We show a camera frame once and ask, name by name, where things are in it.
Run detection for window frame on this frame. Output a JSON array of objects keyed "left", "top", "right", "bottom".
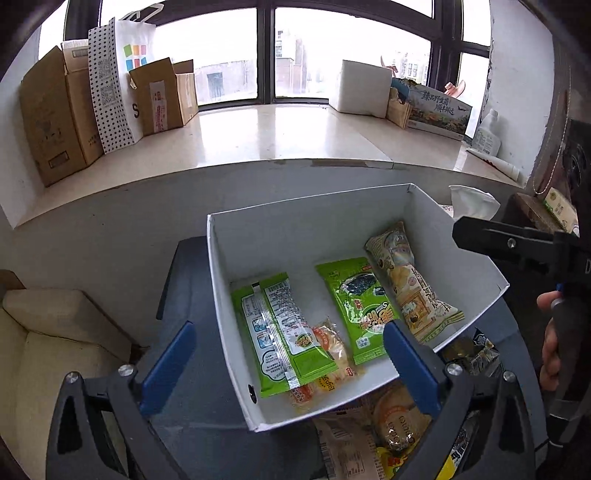
[{"left": 60, "top": 0, "right": 492, "bottom": 112}]

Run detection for white plastic bottle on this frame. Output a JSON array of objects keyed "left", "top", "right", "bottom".
[{"left": 471, "top": 109, "right": 502, "bottom": 156}]

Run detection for cream sofa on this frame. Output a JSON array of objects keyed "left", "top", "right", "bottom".
[{"left": 0, "top": 286, "right": 137, "bottom": 480}]

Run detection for open cardboard box red label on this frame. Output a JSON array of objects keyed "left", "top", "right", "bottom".
[{"left": 128, "top": 58, "right": 199, "bottom": 137}]

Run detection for white bag with coloured squares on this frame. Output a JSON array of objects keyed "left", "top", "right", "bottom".
[{"left": 115, "top": 2, "right": 166, "bottom": 140}]

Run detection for round cookie packet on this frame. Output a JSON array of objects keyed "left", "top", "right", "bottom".
[{"left": 373, "top": 385, "right": 432, "bottom": 454}]

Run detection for beige paper snack packet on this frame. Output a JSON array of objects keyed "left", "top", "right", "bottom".
[{"left": 313, "top": 406, "right": 385, "bottom": 480}]

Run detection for person's right hand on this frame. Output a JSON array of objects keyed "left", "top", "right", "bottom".
[{"left": 537, "top": 291, "right": 562, "bottom": 394}]

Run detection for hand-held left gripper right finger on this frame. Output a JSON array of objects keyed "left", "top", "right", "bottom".
[{"left": 383, "top": 320, "right": 543, "bottom": 480}]

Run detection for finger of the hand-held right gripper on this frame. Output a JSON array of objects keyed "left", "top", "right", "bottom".
[{"left": 452, "top": 216, "right": 578, "bottom": 284}]

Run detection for printed landscape carton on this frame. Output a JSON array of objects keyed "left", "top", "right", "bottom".
[{"left": 392, "top": 78, "right": 474, "bottom": 141}]

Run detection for orange clear snack packet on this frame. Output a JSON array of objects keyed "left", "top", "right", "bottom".
[{"left": 290, "top": 316, "right": 358, "bottom": 412}]

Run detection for large brown cardboard box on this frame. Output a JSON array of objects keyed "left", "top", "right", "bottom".
[{"left": 19, "top": 45, "right": 105, "bottom": 188}]

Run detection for blue-grey padded table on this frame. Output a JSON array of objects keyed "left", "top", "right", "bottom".
[{"left": 83, "top": 235, "right": 550, "bottom": 480}]

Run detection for white tube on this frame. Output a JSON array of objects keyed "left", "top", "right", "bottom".
[{"left": 465, "top": 147, "right": 528, "bottom": 180}]

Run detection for dark foil snack packet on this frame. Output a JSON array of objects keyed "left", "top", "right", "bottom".
[{"left": 442, "top": 329, "right": 501, "bottom": 377}]

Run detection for beige cartoon snack packet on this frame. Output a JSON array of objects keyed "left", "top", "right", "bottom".
[{"left": 365, "top": 220, "right": 465, "bottom": 343}]

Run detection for bright yellow snack packet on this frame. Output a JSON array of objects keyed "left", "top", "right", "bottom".
[{"left": 376, "top": 443, "right": 459, "bottom": 480}]

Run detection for white foam box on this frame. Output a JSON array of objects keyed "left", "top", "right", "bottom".
[{"left": 329, "top": 59, "right": 394, "bottom": 119}]

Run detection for black dotted paper bag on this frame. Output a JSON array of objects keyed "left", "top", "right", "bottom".
[{"left": 88, "top": 17, "right": 139, "bottom": 154}]

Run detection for green seaweed snack packet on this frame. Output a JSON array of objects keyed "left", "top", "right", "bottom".
[{"left": 315, "top": 257, "right": 394, "bottom": 366}]

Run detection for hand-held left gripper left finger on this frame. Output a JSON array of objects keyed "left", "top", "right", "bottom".
[{"left": 46, "top": 320, "right": 197, "bottom": 480}]

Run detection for green and white snack packet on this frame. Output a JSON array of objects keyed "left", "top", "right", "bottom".
[{"left": 230, "top": 272, "right": 339, "bottom": 398}]

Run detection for green label box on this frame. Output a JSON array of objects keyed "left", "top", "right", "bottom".
[{"left": 541, "top": 186, "right": 580, "bottom": 234}]

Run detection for white storage box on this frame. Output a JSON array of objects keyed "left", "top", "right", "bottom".
[{"left": 206, "top": 183, "right": 510, "bottom": 433}]

